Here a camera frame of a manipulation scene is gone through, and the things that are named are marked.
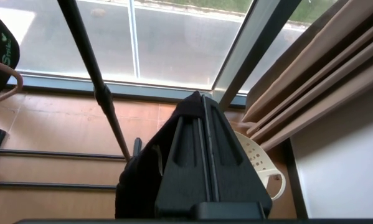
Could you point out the white laundry basket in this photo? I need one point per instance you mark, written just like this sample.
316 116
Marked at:
257 155

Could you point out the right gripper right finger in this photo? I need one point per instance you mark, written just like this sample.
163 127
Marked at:
242 186

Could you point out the pink clothes hanger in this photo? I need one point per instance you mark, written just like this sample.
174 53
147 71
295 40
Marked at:
19 81

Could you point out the black clothes rack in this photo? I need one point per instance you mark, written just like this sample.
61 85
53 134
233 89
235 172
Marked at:
91 62

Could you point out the brown curtain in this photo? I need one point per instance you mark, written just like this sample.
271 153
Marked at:
329 62

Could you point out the black garment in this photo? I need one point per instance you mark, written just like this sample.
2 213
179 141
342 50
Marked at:
139 186

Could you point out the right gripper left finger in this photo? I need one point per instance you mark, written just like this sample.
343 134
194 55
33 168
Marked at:
173 186

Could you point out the window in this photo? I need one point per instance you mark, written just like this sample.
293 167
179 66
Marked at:
251 46

